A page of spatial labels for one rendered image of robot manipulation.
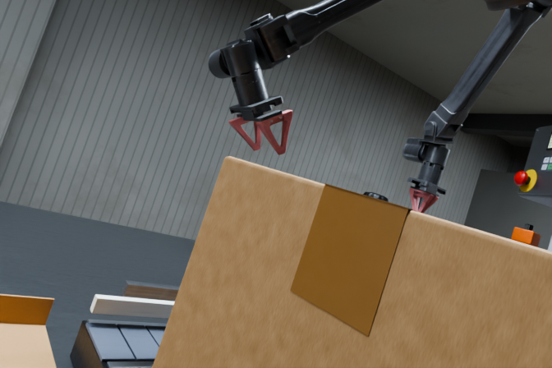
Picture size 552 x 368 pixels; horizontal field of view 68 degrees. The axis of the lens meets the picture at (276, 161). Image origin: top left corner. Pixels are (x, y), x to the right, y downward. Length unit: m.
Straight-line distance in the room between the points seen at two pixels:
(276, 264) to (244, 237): 0.03
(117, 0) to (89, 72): 0.58
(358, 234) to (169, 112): 3.27
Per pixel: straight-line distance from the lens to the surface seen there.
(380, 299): 0.20
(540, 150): 1.21
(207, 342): 0.28
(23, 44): 3.10
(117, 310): 0.57
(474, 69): 1.13
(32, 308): 0.65
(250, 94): 0.73
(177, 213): 3.57
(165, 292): 0.49
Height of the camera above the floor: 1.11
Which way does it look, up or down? 3 degrees up
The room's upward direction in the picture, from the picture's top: 19 degrees clockwise
